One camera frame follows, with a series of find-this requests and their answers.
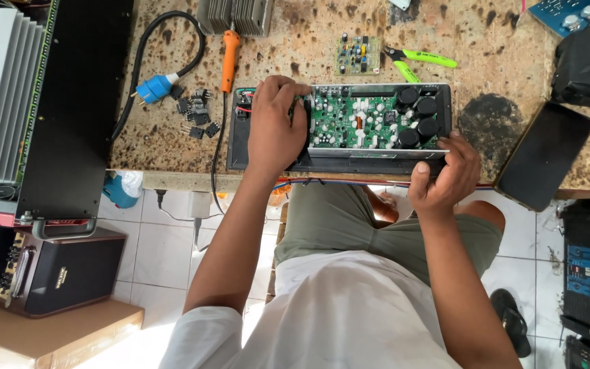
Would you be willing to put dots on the large black amplifier chassis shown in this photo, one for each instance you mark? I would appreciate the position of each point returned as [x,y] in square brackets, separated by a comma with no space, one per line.
[69,102]

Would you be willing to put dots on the black plastic bag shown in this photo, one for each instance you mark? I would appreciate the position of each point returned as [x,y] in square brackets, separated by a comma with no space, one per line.
[589,66]

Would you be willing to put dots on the orange soldering iron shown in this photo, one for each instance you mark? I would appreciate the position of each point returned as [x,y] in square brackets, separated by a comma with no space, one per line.
[230,59]

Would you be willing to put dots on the black sandal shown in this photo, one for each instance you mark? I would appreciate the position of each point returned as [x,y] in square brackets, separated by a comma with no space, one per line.
[511,320]

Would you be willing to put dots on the person's green shorts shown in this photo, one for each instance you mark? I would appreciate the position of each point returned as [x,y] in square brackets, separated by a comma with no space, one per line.
[336,220]

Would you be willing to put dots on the person's left fingers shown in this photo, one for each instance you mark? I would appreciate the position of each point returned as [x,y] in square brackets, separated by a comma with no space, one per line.
[280,86]

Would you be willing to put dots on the brown cardboard box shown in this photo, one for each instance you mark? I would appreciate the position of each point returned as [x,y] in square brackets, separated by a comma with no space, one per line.
[44,333]

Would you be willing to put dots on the white power adapter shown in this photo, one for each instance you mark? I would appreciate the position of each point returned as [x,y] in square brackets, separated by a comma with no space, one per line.
[199,205]

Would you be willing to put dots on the small white plastic piece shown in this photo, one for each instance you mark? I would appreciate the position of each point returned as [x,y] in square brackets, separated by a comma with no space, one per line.
[400,3]

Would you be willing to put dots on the black amplifier module green board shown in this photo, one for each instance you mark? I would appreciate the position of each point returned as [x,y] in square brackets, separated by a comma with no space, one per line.
[372,120]

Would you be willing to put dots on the small green circuit board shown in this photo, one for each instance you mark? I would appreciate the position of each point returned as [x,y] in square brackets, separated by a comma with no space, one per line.
[357,55]

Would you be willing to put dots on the grey finned heat sink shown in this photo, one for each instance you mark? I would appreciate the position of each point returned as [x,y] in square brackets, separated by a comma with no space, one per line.
[233,15]

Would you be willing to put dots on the blue power plug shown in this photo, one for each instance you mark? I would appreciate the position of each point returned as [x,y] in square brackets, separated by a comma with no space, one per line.
[155,88]

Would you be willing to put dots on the black brown speaker cabinet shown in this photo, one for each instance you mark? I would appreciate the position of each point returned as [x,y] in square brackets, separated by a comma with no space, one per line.
[69,276]

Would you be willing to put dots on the person's white shirt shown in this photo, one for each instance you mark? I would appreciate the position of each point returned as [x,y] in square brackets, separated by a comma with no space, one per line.
[346,317]

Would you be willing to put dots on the pile of black transistors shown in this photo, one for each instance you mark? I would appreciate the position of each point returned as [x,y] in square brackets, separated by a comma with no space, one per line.
[197,110]

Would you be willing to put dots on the person's left hand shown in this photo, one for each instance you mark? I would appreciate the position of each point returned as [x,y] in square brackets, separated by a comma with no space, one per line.
[274,133]

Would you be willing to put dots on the blue circuit board with knobs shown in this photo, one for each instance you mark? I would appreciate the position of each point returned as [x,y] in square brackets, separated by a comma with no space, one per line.
[566,15]

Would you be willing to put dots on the person's right hand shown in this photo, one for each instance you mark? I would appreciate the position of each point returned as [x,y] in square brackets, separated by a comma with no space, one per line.
[448,179]

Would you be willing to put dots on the blue plastic container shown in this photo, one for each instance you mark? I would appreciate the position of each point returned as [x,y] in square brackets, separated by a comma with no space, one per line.
[115,192]

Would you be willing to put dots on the black smartphone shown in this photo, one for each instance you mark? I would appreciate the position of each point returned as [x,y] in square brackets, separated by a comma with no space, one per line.
[543,153]

